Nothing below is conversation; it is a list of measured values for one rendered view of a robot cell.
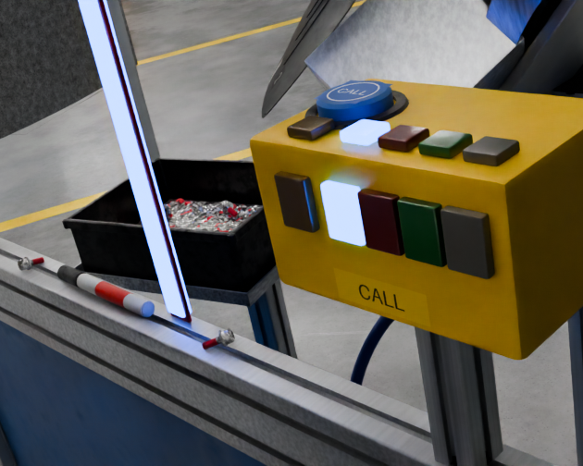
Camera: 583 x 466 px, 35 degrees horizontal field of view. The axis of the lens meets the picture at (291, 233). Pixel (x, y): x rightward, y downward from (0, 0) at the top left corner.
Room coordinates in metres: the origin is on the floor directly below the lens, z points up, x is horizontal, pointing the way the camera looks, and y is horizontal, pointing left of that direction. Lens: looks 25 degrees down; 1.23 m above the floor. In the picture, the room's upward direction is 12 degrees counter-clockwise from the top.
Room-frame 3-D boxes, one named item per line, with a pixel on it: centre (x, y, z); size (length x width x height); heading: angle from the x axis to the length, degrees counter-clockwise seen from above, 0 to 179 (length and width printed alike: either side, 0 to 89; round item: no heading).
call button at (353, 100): (0.46, -0.05, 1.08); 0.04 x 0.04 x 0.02
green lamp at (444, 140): (0.38, -0.08, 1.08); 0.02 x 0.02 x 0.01; 40
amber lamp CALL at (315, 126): (0.44, -0.02, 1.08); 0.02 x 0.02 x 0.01; 40
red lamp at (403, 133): (0.40, -0.06, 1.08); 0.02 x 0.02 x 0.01; 40
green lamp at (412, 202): (0.36, -0.06, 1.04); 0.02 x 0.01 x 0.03; 40
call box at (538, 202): (0.42, -0.08, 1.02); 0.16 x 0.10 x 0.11; 40
